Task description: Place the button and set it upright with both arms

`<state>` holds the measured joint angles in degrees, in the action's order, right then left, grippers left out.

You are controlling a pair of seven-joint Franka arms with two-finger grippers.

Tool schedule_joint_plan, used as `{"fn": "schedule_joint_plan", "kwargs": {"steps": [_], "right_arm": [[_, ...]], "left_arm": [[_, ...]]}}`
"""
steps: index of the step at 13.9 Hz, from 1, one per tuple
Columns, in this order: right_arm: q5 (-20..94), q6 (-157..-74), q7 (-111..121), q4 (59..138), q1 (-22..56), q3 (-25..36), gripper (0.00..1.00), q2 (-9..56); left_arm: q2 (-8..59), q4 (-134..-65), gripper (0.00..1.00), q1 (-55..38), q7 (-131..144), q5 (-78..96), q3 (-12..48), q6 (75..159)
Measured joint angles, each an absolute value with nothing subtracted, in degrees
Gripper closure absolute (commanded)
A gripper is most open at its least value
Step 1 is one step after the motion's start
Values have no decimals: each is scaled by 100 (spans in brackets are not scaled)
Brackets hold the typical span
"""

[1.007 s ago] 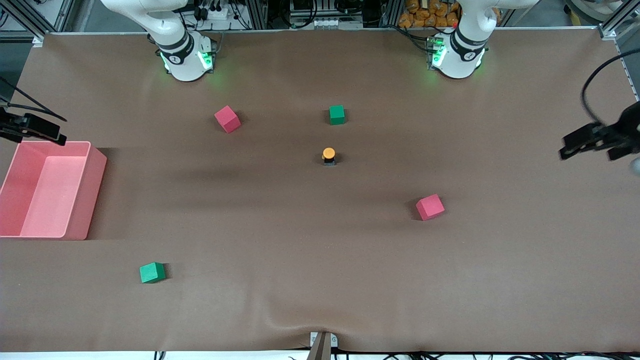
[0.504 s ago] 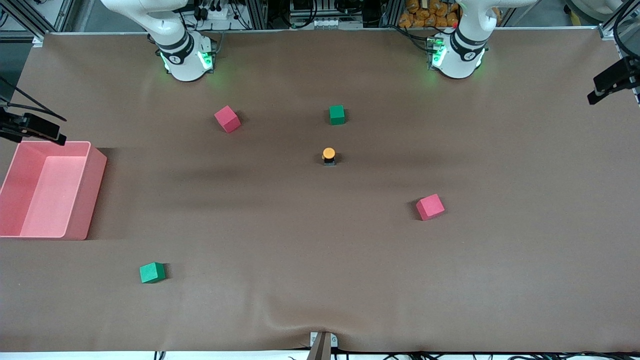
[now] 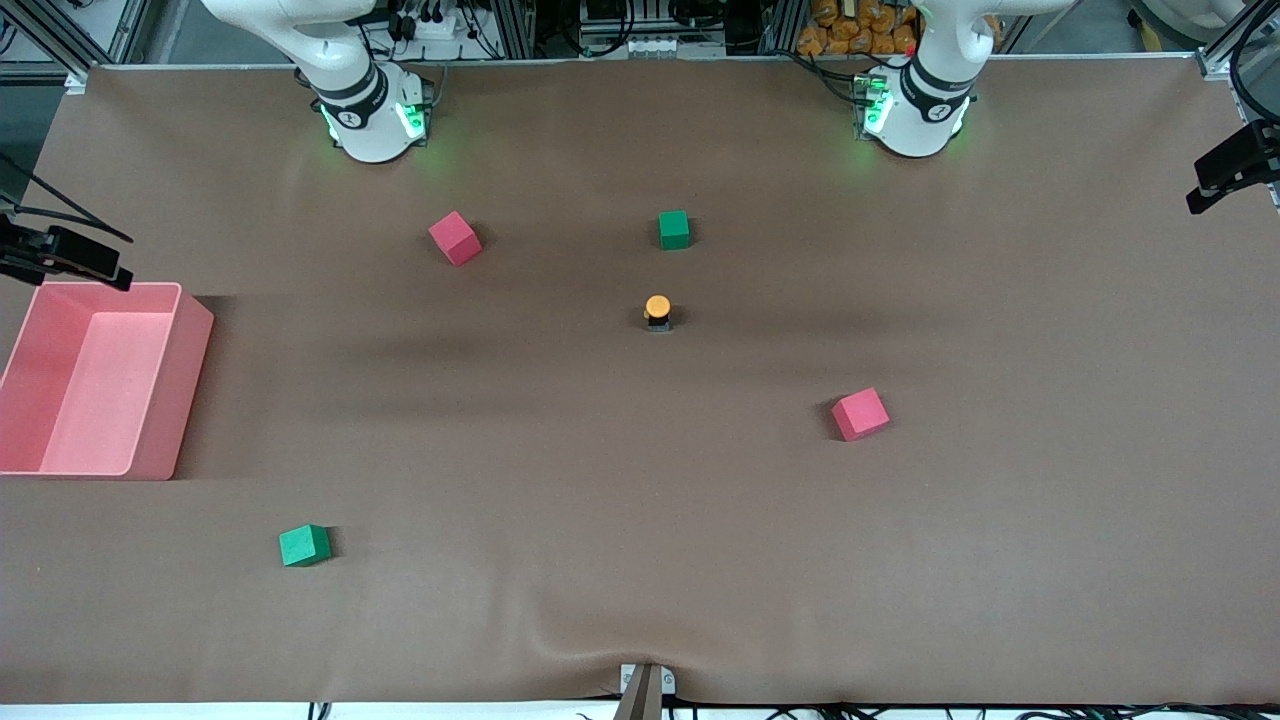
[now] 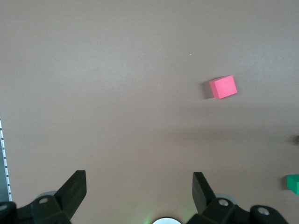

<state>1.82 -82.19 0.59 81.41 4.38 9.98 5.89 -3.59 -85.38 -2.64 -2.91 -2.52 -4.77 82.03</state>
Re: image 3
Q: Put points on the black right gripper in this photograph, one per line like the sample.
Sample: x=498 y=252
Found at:
x=62 y=252

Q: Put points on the orange-capped black push button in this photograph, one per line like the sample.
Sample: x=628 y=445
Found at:
x=657 y=308

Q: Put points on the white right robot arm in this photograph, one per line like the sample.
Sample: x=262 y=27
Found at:
x=370 y=130

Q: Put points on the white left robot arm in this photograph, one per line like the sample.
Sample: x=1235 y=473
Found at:
x=920 y=125

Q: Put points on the pink plastic bin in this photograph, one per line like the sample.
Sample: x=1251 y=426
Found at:
x=100 y=400

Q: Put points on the white rounded machine housing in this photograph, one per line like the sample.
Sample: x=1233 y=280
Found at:
x=1190 y=8

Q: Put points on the green foam cube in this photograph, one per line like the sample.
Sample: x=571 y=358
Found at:
x=674 y=230
x=304 y=546

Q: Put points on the pink foam cube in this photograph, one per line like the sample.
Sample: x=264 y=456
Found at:
x=455 y=238
x=860 y=414

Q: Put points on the pile of orange items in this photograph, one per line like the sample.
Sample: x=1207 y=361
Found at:
x=850 y=40

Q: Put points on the white power strip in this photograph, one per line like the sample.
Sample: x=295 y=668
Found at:
x=435 y=28

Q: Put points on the brown table cloth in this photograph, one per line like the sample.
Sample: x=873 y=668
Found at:
x=640 y=520

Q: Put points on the aluminium table edge rail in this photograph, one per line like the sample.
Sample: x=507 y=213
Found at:
x=1243 y=100

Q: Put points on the aluminium frame corner profile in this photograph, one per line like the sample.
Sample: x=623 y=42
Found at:
x=1215 y=50

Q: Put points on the aluminium frame diagonal profile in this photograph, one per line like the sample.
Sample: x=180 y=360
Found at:
x=50 y=40

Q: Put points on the aluminium frame post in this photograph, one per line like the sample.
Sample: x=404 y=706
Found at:
x=782 y=25
x=516 y=28

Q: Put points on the grey metal mount bracket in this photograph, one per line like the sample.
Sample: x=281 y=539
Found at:
x=648 y=700

